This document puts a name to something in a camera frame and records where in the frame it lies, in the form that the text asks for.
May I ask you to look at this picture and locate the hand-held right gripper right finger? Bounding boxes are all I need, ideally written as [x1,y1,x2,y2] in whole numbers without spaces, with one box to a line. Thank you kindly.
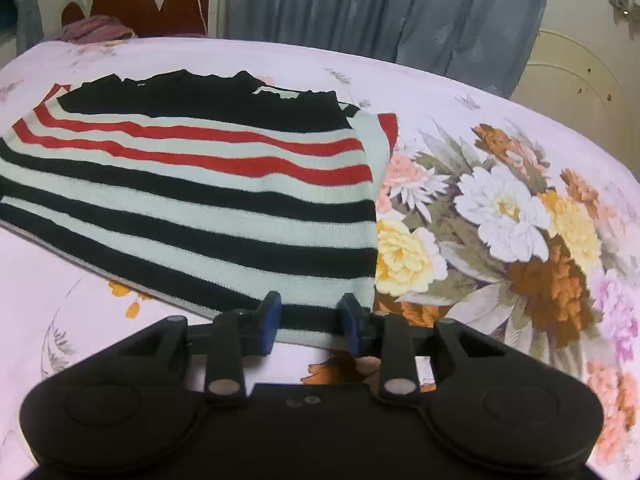
[337,294,503,404]

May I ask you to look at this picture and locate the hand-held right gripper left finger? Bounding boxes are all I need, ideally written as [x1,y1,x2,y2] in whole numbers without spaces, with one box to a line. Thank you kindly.
[107,291,283,406]

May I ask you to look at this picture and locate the striped knit sweater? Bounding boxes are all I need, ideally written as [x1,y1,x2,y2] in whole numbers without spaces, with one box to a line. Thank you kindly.
[0,69,400,351]

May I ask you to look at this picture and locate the pink floral bed sheet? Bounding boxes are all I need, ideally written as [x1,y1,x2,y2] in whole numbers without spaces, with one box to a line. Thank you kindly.
[0,36,640,477]

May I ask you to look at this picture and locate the blue patterned curtain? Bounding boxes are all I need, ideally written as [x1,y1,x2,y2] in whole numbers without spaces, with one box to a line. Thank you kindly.
[224,0,559,99]

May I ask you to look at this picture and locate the cream headboard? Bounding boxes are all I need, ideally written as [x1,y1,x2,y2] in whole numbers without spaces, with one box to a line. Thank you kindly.
[510,29,637,137]

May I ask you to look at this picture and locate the red and white headboard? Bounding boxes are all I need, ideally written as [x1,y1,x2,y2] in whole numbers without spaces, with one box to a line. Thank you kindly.
[60,0,221,41]

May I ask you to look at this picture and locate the blue window curtain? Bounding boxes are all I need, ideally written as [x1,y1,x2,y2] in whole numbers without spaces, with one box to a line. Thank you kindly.
[5,0,47,57]

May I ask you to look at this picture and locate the window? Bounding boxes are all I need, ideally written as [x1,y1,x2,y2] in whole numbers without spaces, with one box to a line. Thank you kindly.
[0,1,18,36]

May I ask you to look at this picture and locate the white charger cable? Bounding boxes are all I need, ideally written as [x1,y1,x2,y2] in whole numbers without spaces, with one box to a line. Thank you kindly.
[192,0,212,37]

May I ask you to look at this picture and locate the glass wall lamp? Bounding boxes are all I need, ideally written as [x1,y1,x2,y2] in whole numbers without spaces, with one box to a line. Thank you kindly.
[607,0,640,24]

